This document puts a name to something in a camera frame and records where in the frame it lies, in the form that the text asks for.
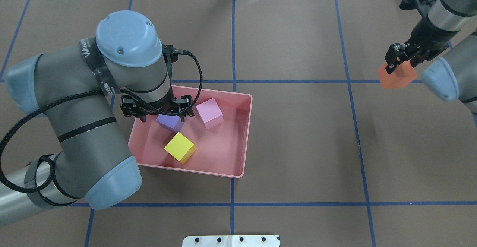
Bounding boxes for pink foam block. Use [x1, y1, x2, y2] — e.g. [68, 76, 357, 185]
[196, 98, 224, 130]

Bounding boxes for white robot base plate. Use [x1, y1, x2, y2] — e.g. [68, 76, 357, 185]
[182, 235, 281, 247]

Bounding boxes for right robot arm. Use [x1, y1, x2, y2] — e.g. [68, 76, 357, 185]
[378, 0, 477, 114]

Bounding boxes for purple foam block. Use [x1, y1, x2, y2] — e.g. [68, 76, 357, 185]
[156, 114, 186, 133]

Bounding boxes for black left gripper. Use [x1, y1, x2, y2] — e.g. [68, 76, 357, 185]
[120, 95, 195, 123]

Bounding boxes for orange foam block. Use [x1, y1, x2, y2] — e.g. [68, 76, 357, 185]
[377, 61, 418, 89]

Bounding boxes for pink plastic bin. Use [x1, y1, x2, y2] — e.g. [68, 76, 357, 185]
[128, 89, 253, 178]

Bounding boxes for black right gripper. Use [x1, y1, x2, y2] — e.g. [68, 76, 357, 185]
[385, 18, 453, 75]

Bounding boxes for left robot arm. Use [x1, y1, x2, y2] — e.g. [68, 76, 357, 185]
[1, 10, 197, 227]

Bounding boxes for yellow foam block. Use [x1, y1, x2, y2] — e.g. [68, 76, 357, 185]
[164, 133, 197, 164]

